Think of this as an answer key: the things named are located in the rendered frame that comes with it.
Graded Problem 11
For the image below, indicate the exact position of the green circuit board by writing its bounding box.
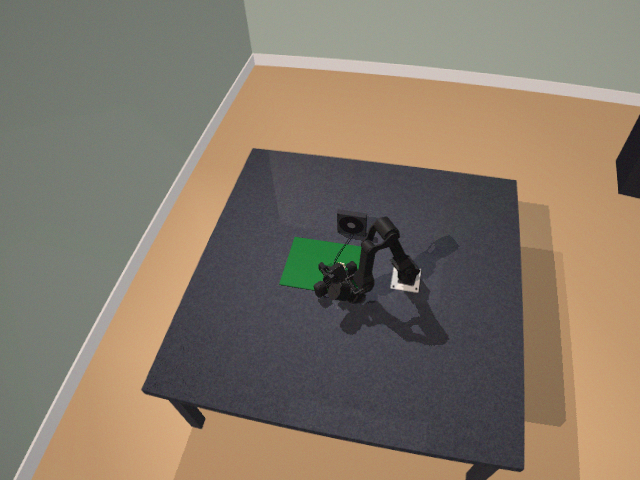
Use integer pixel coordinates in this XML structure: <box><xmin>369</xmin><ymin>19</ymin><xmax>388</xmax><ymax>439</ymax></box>
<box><xmin>279</xmin><ymin>237</ymin><xmax>361</xmax><ymax>291</ymax></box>

